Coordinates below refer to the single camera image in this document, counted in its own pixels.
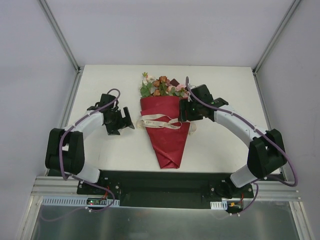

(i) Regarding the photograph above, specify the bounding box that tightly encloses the cream printed ribbon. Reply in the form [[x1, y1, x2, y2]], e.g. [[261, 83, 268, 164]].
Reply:
[[135, 114, 197, 135]]

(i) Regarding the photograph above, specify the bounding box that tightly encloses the small pink rose stem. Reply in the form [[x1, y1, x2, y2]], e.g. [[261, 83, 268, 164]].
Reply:
[[166, 84, 190, 99]]

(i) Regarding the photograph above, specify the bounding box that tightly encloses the dark red wrapping cloth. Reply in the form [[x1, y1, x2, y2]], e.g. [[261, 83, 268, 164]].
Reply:
[[139, 78, 193, 170]]

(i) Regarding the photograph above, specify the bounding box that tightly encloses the white rose stem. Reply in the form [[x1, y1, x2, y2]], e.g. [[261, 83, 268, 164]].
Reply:
[[139, 72, 157, 98]]

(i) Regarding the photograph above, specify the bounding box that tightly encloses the orange brown rose stem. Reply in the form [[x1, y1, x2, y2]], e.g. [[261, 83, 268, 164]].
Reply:
[[152, 76, 170, 97]]

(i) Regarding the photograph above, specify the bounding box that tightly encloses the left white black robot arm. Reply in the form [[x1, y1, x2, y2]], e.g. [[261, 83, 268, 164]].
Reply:
[[45, 93, 135, 195]]

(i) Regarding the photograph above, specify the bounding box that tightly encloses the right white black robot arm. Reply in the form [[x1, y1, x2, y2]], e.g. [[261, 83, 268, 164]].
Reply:
[[178, 84, 287, 199]]

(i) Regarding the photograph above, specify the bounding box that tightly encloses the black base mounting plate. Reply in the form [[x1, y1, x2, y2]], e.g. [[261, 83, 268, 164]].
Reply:
[[76, 170, 254, 209]]

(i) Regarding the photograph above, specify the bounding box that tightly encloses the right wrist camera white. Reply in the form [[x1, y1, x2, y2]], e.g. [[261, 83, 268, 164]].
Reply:
[[186, 82, 193, 102]]

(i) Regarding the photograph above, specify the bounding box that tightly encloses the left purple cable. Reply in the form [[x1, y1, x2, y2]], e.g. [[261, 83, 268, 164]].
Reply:
[[39, 88, 123, 222]]

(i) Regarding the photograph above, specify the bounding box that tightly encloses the purple cable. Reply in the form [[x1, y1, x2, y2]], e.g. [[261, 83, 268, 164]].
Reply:
[[185, 76, 300, 221], [39, 88, 123, 222]]

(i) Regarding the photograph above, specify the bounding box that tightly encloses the aluminium front rail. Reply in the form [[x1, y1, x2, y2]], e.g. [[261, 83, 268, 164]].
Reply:
[[31, 176, 303, 202]]

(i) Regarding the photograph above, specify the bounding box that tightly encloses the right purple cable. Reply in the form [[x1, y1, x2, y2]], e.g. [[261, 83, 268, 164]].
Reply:
[[185, 76, 300, 221]]

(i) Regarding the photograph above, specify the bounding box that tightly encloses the left white cable duct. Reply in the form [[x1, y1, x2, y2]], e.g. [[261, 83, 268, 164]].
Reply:
[[42, 196, 120, 208]]

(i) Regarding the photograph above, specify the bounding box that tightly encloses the white cable duct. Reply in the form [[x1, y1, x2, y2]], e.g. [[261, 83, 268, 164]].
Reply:
[[42, 196, 120, 208], [210, 200, 228, 211]]

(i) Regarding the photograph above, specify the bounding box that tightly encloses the right white cable duct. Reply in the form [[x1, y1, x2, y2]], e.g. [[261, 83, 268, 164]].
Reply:
[[210, 200, 228, 211]]

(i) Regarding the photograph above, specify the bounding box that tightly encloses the left aluminium frame post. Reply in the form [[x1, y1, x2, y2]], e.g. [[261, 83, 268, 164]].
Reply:
[[37, 0, 81, 73]]

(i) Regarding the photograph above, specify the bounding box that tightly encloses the aluminium frame post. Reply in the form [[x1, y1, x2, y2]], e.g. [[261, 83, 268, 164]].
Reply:
[[252, 0, 303, 76], [37, 0, 81, 73]]

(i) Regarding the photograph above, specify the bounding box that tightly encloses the right aluminium frame post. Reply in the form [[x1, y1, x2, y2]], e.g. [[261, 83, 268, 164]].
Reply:
[[252, 0, 303, 76]]

